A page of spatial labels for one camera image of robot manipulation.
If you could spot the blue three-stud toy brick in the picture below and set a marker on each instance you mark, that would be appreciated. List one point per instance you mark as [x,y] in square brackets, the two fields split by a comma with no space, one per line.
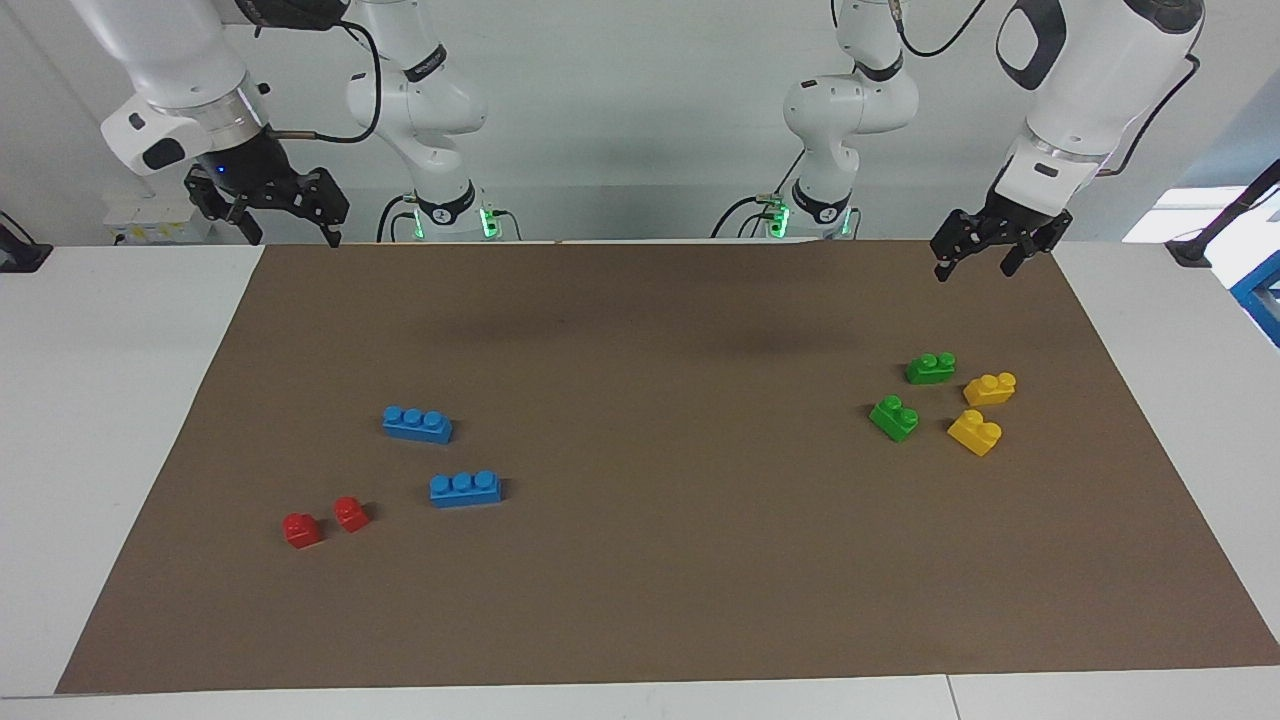
[417,427]
[465,490]

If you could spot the blue metal frame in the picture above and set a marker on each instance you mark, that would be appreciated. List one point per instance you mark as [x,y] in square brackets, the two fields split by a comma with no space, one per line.
[1262,295]

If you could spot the black clamp mount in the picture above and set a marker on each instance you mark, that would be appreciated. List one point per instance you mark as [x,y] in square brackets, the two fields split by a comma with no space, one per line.
[22,255]

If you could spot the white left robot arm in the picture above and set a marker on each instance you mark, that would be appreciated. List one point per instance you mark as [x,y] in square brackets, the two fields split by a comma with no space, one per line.
[1090,80]

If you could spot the brown table mat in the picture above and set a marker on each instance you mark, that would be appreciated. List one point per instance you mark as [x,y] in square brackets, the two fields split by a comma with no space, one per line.
[640,560]

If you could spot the red one-stud toy brick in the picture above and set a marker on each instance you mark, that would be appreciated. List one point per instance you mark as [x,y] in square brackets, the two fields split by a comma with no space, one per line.
[301,532]
[351,516]

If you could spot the yellow two-stud toy brick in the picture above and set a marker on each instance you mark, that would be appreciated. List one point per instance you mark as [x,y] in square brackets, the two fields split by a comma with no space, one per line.
[990,390]
[975,434]

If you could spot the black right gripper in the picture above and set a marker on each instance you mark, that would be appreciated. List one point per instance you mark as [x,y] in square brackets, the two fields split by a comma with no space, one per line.
[250,170]

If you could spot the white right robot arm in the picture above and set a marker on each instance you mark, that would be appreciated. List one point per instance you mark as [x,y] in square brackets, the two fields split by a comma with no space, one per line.
[180,60]

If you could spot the white box with labels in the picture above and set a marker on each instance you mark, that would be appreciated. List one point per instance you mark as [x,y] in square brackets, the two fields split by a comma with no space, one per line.
[150,215]

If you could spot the green two-stud toy brick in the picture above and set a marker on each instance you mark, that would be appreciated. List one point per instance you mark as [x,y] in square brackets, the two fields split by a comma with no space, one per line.
[930,370]
[893,420]

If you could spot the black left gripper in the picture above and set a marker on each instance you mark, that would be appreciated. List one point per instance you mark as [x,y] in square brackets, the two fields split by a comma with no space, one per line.
[1030,220]

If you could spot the white flat board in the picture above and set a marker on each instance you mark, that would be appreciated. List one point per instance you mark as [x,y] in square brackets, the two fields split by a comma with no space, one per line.
[1165,222]

